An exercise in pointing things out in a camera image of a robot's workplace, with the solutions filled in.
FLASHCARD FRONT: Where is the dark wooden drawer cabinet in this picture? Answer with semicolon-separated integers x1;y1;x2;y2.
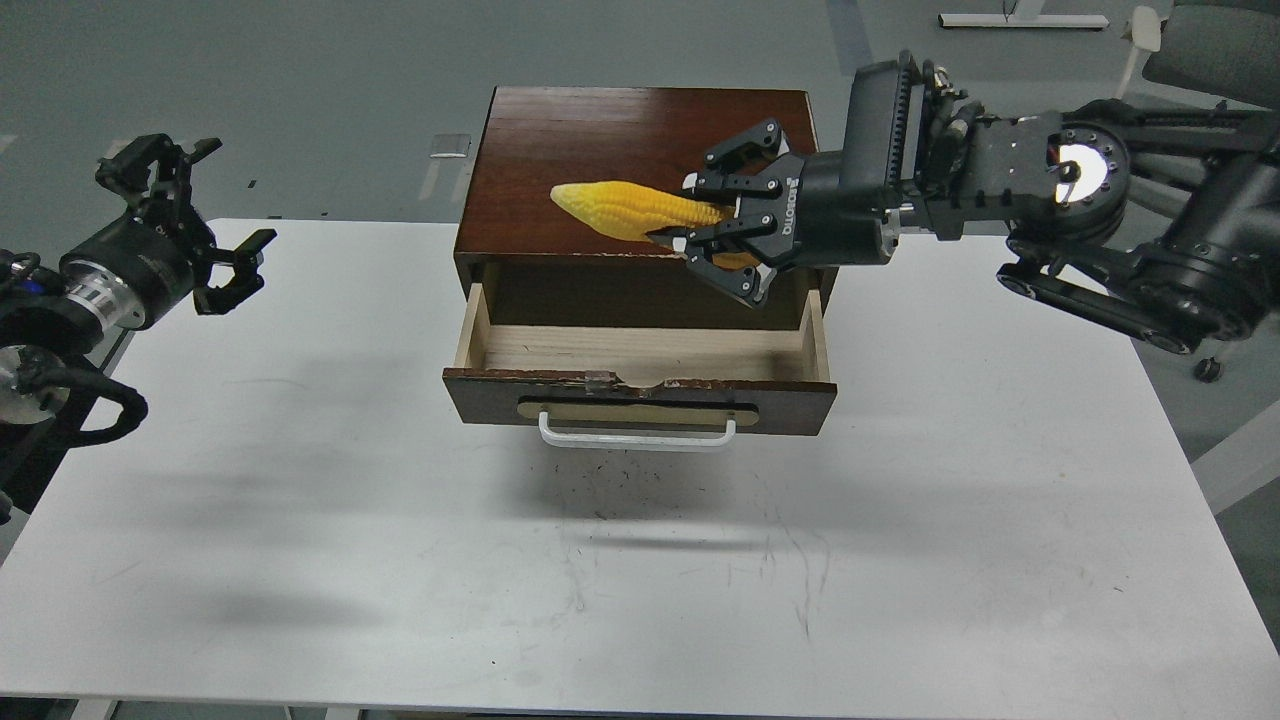
454;86;837;331

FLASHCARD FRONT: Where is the grey office chair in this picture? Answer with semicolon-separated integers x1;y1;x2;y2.
1129;1;1277;355

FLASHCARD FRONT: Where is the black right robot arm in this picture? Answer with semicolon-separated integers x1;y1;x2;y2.
646;51;1277;355

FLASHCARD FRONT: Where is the yellow corn cob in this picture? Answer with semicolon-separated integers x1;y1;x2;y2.
549;181;735;243

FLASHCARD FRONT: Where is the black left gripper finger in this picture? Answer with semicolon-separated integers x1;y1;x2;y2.
96;135;223;234
193;229;276;316

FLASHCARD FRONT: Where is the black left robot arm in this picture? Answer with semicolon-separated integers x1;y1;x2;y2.
1;133;276;483

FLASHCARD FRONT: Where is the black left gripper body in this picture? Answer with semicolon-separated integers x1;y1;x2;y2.
60;217;216;331

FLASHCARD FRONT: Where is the wooden drawer with white handle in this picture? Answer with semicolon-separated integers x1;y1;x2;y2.
442;284;837;436

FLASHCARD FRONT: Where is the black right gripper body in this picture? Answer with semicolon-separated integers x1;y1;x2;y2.
771;150;901;269

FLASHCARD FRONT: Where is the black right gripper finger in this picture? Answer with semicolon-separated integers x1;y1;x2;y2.
645;211;791;307
684;118;801;217

